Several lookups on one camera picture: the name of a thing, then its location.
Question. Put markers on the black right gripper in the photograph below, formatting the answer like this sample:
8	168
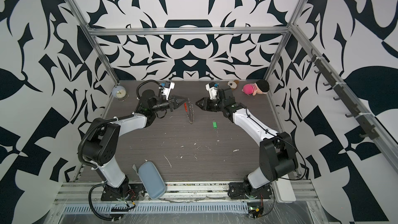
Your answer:
207	106

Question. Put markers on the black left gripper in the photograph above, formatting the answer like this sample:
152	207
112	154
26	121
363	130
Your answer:
173	103

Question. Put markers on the red handled keyring tool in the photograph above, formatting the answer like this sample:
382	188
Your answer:
189	108

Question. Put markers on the key with green tag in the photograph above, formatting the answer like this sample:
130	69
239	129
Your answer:
214	124

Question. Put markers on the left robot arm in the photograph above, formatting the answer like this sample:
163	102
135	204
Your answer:
98	146

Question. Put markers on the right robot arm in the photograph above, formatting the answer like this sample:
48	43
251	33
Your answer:
277	154

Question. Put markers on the brown white plush dog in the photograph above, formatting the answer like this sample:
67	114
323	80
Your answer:
233	84

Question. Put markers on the pink doll black hair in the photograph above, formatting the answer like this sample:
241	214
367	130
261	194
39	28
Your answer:
259	87

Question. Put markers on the blue grey glasses case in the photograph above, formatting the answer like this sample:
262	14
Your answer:
151	179

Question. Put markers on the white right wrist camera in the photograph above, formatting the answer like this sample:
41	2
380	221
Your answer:
212	89

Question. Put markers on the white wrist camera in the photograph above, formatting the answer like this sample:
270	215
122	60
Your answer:
212	89
165	89

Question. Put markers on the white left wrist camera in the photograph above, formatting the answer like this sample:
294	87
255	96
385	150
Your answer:
165	89

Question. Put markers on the white box on rail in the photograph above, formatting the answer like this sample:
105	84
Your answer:
284	191

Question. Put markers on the wall coat hook rack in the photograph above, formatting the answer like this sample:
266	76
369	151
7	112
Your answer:
345	94

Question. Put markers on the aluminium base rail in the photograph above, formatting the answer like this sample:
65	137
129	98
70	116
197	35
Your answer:
193	191

